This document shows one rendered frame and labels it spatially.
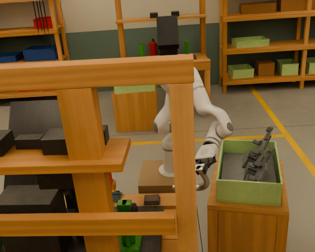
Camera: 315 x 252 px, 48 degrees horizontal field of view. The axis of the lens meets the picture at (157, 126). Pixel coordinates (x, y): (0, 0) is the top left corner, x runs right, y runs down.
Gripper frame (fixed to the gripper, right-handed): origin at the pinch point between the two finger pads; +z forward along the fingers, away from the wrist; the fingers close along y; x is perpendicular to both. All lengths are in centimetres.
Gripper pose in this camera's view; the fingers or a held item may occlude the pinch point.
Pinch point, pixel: (201, 169)
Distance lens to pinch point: 173.9
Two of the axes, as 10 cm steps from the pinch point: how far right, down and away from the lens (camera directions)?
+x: 5.1, 7.3, 4.5
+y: 7.7, -1.6, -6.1
